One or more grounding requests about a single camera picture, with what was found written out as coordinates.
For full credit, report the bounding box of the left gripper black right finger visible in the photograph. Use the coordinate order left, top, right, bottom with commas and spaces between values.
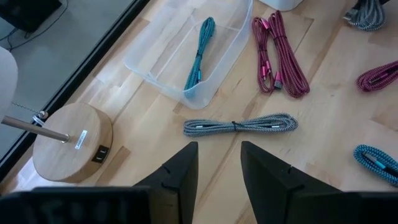
241, 141, 343, 224

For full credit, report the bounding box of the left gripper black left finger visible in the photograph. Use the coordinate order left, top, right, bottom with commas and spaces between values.
133, 141, 200, 224

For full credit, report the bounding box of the teal braided USB cable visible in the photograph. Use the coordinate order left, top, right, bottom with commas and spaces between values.
183, 17, 216, 99
353, 144, 398, 187

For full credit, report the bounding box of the white plastic bin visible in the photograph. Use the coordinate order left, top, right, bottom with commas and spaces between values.
257, 0, 304, 12

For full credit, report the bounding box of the white-shade lamp with wooden base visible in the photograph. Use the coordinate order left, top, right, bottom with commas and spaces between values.
0, 46, 114, 184

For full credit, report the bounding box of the clear plastic container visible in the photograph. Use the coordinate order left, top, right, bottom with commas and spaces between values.
123, 0, 254, 110

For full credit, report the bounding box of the black floor device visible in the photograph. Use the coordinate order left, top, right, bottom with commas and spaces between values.
0, 0, 63, 34

